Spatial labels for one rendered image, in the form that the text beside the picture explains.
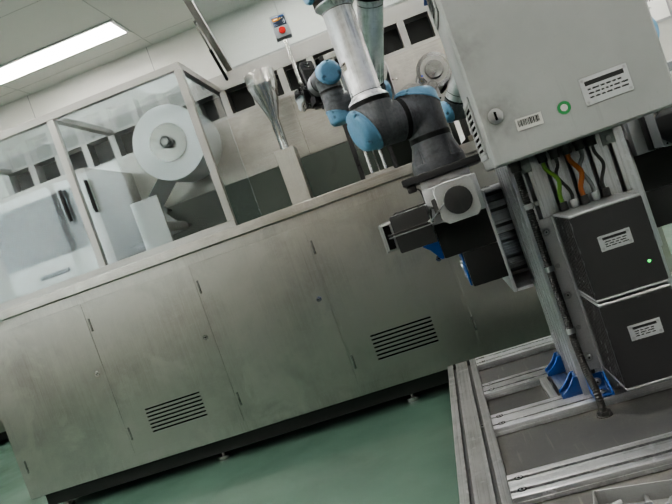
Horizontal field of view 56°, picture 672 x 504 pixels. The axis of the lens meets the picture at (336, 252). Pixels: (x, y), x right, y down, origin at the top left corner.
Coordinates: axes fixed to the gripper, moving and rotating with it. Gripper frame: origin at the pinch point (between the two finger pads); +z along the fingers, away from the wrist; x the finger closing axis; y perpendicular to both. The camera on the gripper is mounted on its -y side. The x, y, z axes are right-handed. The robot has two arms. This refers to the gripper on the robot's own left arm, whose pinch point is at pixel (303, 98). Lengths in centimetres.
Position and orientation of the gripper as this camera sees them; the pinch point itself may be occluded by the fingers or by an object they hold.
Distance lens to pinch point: 232.0
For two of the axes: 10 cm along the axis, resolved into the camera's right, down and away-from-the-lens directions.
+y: 2.1, 9.8, -0.1
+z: -2.7, 0.7, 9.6
